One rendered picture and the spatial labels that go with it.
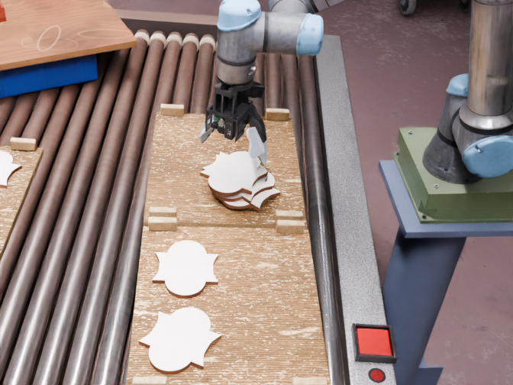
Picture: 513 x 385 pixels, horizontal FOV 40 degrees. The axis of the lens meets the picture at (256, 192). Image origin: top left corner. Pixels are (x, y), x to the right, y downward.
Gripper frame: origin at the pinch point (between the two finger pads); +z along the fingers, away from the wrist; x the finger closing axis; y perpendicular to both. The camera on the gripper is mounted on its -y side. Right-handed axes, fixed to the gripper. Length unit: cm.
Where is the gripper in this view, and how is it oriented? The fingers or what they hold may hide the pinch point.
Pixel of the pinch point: (234, 152)
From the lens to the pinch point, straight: 152.9
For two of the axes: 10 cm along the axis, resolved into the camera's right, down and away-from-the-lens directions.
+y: -4.3, 5.6, -7.1
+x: 9.0, 3.3, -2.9
